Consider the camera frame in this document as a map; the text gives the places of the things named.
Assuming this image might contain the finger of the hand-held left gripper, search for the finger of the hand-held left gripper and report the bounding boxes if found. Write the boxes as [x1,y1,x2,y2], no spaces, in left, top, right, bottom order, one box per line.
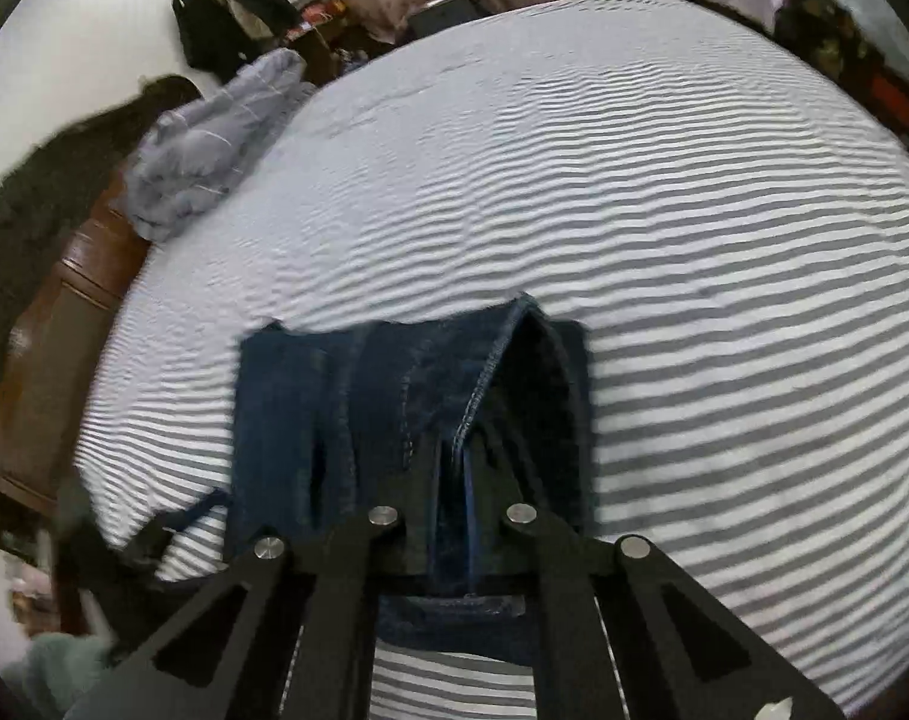
[124,491,234,563]

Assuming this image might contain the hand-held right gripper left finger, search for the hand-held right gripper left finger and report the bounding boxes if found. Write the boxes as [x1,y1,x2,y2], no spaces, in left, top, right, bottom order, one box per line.
[64,431,444,720]

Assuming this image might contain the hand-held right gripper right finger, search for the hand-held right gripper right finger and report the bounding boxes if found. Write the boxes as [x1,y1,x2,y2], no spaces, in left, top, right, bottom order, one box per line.
[460,446,849,720]

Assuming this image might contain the dark blue jeans pants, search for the dark blue jeans pants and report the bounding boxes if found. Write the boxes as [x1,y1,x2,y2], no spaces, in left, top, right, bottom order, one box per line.
[225,292,598,665]

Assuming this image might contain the person's left forearm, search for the person's left forearm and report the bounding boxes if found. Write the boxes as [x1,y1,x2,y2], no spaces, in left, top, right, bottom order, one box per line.
[23,630,121,720]

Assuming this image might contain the dark wooden bed headboard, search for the dark wooden bed headboard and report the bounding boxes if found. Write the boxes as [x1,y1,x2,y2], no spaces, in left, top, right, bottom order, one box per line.
[0,75,204,548]

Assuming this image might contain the grey quilted blanket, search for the grey quilted blanket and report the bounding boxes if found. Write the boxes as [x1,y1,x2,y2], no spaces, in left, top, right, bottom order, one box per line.
[120,49,316,245]

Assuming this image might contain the striped bed sheet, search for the striped bed sheet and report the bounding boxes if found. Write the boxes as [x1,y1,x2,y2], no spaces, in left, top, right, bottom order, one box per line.
[71,0,909,720]

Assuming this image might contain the black hanging clothing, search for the black hanging clothing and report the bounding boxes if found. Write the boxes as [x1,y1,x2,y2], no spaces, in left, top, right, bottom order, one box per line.
[173,0,298,80]

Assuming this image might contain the red box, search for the red box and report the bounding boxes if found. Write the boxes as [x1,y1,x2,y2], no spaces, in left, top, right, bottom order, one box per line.
[870,75,909,125]

